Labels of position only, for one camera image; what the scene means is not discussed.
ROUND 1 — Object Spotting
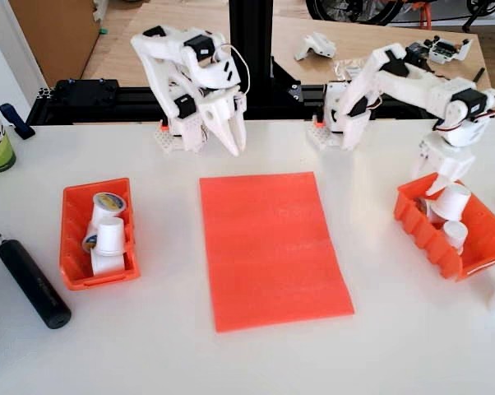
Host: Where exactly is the white device with circuit board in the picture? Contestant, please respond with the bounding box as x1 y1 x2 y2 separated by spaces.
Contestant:
415 35 474 65

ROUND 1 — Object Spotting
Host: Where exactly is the wooden table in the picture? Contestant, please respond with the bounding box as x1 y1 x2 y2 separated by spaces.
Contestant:
81 2 495 124

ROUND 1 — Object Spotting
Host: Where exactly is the clear bag of screws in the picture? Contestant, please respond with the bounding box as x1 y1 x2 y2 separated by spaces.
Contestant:
332 57 372 82

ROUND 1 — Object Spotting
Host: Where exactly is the orange bin with white label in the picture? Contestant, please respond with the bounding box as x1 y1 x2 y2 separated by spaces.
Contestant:
393 167 495 283

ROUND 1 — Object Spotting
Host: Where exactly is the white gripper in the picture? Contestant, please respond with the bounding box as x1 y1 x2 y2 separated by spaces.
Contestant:
410 130 478 198
197 91 248 158

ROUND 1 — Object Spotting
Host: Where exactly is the white printed robot part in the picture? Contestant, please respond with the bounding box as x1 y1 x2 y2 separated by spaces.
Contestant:
293 31 337 62

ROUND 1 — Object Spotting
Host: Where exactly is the orange plastic bin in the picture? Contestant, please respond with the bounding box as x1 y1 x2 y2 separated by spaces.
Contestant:
58 177 143 292

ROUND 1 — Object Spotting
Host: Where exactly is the orange metal post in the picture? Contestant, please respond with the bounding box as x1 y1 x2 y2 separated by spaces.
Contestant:
419 0 433 29

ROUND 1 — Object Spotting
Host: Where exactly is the blue lid white coffee pod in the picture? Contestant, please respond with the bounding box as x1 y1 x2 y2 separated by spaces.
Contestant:
95 216 128 257
90 249 127 277
81 224 100 253
90 191 129 226

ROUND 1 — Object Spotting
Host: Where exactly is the orange foam mat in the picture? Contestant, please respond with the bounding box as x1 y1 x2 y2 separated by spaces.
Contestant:
198 171 356 333

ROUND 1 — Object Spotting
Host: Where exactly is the black aluminium frame post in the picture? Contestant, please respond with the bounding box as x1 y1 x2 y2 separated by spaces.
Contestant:
206 0 302 90

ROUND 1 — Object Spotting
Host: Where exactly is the black plastic mounting block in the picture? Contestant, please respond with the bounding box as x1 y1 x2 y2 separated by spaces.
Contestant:
52 77 121 109

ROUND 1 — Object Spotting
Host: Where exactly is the black printed part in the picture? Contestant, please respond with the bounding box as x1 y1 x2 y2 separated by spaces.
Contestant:
404 43 436 75

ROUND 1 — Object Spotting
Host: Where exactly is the black electric screwdriver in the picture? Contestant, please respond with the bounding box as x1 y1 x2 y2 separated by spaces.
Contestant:
0 224 72 330

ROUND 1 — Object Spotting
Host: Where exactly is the red lid white coffee pod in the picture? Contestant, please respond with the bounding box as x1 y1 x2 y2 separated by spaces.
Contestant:
442 221 470 256
414 197 437 223
430 183 474 224

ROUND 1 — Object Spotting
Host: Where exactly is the white crumpled sheet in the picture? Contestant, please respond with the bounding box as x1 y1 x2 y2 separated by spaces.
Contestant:
91 0 109 24

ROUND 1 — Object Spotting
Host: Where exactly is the brown wooden cabinet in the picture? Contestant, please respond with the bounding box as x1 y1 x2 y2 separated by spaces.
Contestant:
7 0 103 88

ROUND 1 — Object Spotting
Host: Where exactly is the black bicycle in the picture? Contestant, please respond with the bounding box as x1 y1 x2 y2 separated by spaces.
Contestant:
304 0 495 33

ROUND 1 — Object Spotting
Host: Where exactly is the black aluminium frame rail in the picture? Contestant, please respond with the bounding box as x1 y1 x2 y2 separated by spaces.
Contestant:
25 81 442 126

